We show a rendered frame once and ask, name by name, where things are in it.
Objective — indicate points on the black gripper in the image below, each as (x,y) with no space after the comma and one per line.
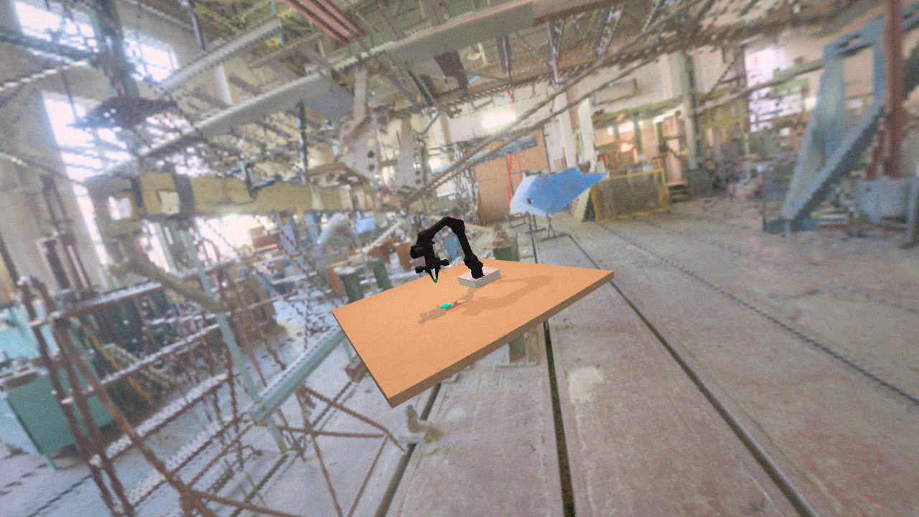
(419,269)

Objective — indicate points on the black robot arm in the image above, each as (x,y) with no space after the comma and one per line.
(424,245)

